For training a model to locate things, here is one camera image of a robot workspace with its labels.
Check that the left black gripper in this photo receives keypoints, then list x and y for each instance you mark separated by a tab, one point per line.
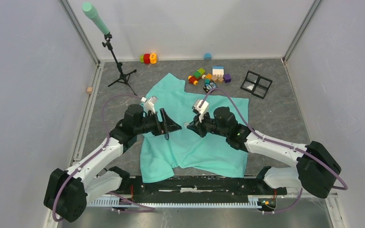
166	126

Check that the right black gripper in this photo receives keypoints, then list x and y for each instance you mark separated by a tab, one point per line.
197	127

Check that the teal t-shirt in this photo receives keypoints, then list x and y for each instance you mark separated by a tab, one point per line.
184	148

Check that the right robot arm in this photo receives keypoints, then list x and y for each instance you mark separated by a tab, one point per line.
310	167

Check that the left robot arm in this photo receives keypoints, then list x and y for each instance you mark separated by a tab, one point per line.
70	190

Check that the black owl toy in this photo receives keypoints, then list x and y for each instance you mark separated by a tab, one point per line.
209	86

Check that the colourful toy brick train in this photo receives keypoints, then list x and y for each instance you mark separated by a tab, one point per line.
198	75

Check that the small tan wooden blocks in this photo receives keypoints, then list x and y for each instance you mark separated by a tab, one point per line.
217	78

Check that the purple cube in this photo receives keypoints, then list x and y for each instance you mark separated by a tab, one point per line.
227	78

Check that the blue white block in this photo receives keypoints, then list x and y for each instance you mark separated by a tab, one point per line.
218	71

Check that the black tripod stand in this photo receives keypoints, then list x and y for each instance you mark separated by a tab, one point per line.
123	77

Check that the red orange green toy rings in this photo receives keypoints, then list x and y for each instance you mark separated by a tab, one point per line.
148	58

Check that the blue round toy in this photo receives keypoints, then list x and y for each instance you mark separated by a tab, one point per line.
207	56

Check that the left black display case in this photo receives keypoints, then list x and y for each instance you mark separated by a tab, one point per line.
250	82

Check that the black display case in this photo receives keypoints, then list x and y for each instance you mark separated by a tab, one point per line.
250	82
261	87

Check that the right black display case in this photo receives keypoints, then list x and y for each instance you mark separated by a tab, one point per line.
261	87

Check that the small wooden cube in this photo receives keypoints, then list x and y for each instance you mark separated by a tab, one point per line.
89	90

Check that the green microphone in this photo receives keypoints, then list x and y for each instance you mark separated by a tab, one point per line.
91	13

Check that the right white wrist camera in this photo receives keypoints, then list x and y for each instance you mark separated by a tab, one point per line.
200	107

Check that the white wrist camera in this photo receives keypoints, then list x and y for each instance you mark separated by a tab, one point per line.
149	104
200	107

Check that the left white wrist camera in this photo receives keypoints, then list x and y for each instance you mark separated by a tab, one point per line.
149	104

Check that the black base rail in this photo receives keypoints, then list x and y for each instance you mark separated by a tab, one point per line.
197	189

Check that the white cable duct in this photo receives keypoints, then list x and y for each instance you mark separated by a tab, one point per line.
115	202

